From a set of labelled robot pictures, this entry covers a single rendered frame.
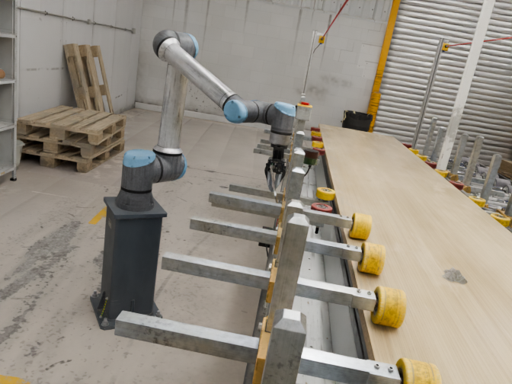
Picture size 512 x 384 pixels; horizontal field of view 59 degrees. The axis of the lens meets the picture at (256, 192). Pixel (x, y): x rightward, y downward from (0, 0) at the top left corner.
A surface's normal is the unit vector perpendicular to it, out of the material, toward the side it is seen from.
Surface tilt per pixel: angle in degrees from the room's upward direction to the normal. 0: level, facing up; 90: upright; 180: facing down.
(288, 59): 90
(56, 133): 90
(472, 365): 0
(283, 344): 90
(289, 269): 90
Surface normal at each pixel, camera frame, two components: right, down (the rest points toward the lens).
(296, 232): -0.11, 0.27
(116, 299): 0.48, 0.33
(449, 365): 0.16, -0.94
